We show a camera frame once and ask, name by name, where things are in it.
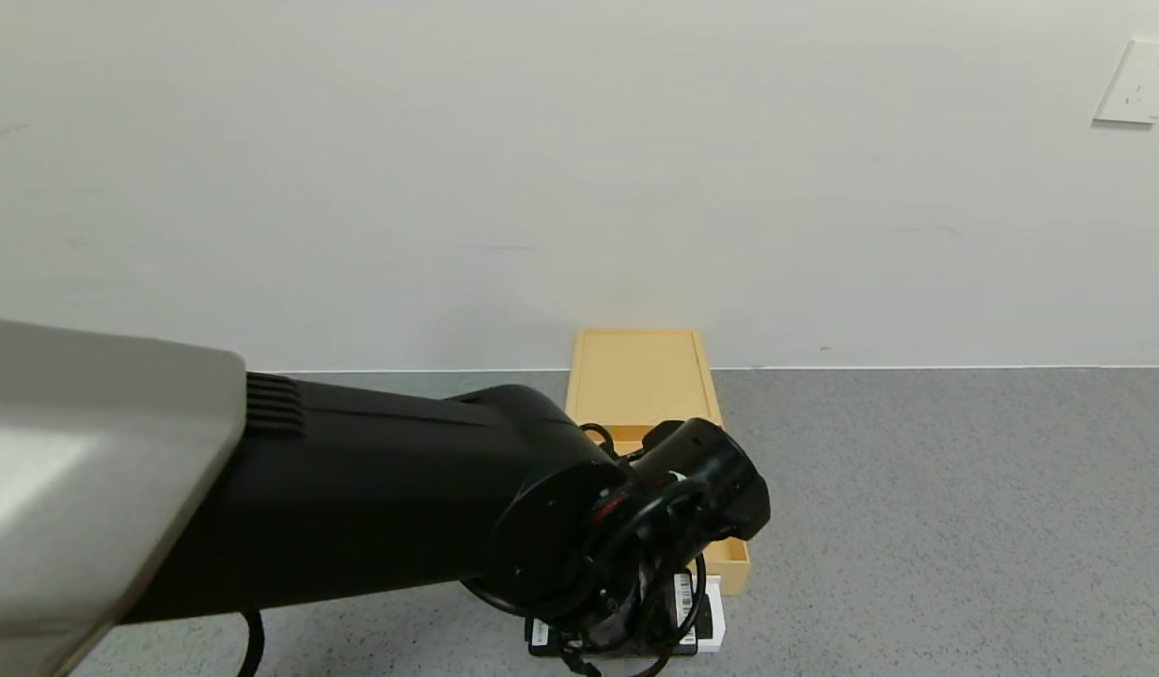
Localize white wall outlet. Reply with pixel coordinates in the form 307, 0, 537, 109
1094, 38, 1159, 125

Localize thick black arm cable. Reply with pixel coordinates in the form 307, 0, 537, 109
236, 609, 266, 677

